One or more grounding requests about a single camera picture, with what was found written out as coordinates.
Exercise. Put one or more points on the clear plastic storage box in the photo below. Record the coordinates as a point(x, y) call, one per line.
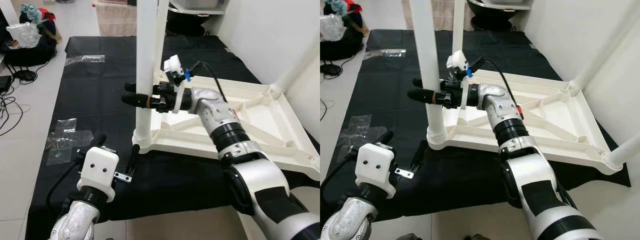
point(505, 4)
point(200, 5)

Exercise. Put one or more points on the clear plastic hardware bag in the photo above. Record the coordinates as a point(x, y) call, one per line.
point(85, 59)
point(384, 54)

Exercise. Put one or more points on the person's bare foot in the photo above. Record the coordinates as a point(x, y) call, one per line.
point(365, 31)
point(58, 37)

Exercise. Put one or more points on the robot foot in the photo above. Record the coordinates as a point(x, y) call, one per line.
point(407, 237)
point(476, 237)

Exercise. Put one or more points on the tan rubber band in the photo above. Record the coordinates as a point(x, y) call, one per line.
point(433, 97)
point(147, 101)

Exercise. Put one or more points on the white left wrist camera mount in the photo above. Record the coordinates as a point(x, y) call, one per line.
point(375, 167)
point(99, 170)

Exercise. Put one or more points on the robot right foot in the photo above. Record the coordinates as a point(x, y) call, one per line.
point(476, 237)

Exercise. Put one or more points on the teal cloth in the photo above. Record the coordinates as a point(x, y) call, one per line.
point(334, 6)
point(31, 12)

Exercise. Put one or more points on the beige cloth covered bench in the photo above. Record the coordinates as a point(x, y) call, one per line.
point(445, 15)
point(115, 17)

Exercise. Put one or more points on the large black bowl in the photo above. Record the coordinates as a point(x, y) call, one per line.
point(497, 20)
point(192, 25)

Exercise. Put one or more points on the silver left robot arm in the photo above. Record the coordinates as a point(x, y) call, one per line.
point(77, 222)
point(350, 220)

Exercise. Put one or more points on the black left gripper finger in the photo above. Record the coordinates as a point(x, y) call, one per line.
point(99, 141)
point(134, 160)
point(385, 138)
point(419, 157)

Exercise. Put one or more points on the red cloth item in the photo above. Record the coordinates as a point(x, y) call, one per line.
point(47, 13)
point(352, 7)

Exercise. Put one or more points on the black tablecloth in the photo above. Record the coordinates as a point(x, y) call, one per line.
point(390, 90)
point(100, 100)

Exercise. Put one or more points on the clear plastic sheet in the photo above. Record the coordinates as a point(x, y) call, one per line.
point(67, 140)
point(360, 135)

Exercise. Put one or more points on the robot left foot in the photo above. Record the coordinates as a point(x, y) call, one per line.
point(407, 237)

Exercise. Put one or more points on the black power adapter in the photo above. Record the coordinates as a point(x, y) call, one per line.
point(5, 84)

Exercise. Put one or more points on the crumpled clear plastic bag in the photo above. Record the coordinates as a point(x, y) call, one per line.
point(24, 35)
point(331, 27)

